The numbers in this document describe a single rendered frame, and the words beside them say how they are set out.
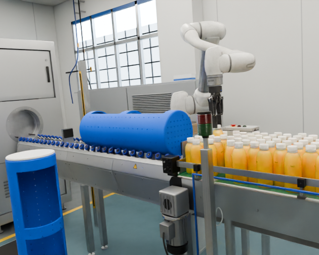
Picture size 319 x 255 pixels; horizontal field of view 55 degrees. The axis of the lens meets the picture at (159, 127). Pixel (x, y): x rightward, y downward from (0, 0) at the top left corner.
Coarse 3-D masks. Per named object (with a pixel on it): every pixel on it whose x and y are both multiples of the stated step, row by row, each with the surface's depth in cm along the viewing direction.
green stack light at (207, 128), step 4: (200, 124) 127; (204, 124) 126; (208, 124) 126; (200, 128) 127; (204, 128) 126; (208, 128) 126; (212, 128) 128; (200, 132) 127; (204, 132) 126; (208, 132) 126; (212, 132) 128
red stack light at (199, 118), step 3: (198, 114) 127; (204, 114) 126; (207, 114) 125; (210, 114) 126; (198, 117) 127; (201, 117) 126; (204, 117) 126; (207, 117) 126; (210, 117) 126; (198, 120) 127; (201, 120) 126; (204, 120) 126; (207, 120) 126; (210, 120) 126; (198, 123) 127; (201, 123) 126; (204, 123) 126; (207, 123) 126
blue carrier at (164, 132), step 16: (96, 112) 244; (128, 112) 208; (176, 112) 183; (80, 128) 233; (96, 128) 219; (112, 128) 207; (128, 128) 197; (144, 128) 186; (160, 128) 178; (176, 128) 183; (192, 128) 196; (96, 144) 228; (112, 144) 213; (128, 144) 200; (144, 144) 189; (160, 144) 179; (176, 144) 184
